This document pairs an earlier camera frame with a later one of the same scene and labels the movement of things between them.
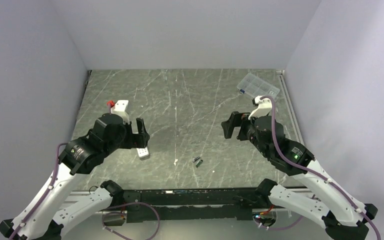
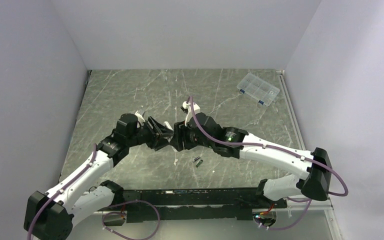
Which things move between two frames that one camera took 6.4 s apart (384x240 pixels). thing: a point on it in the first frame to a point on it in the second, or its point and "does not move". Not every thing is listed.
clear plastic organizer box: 255,86 does not move
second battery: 199,163 does not move
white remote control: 143,153 to 167,125
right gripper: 228,126 to 180,135
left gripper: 137,140 to 154,142
